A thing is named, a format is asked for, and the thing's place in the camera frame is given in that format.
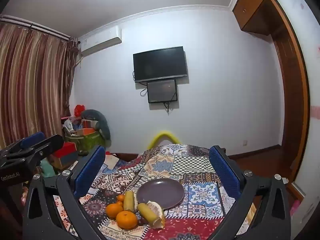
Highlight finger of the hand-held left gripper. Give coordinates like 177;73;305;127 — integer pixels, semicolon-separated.
0;132;45;155
0;134;64;168

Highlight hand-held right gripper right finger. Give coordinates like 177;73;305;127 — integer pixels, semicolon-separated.
209;145;293;240

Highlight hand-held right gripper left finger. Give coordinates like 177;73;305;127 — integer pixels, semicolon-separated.
22;145;107;240

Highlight banana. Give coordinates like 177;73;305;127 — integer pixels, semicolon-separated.
123;190;135;213
137;202;157;227

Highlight large orange with sticker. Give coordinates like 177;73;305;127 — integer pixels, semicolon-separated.
116;210;138;230

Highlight purple plate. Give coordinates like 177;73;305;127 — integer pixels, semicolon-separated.
136;178;185;210

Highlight pomelo piece with rind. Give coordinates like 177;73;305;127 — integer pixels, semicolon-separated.
146;201;166;229

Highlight red box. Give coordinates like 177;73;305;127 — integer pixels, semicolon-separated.
51;142;79;166

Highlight green storage box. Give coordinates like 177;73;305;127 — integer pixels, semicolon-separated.
64;129;105;156

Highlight patchwork printed blanket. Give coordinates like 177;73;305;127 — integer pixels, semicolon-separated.
54;144;258;240

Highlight orange cardboard box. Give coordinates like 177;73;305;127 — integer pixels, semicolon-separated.
82;120;98;130

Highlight red plastic bag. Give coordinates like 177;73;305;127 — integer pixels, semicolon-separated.
74;104;86;117

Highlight grey plush pillow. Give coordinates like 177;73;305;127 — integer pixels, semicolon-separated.
81;109;112;140

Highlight striped brown curtain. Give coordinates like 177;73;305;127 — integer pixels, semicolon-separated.
0;21;81;150

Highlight small black monitor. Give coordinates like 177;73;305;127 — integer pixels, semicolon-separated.
147;79;178;104

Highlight white air conditioner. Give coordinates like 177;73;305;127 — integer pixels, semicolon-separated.
79;26;122;57

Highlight wooden framed sliding door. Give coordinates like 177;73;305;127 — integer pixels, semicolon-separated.
266;0;320;227

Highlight wooden overhead cabinet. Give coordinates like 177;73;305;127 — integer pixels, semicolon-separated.
232;0;283;36

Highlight curtain rail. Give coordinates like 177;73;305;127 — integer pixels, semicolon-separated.
0;15;71;40

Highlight black wall television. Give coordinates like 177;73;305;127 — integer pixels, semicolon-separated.
133;46;188;83

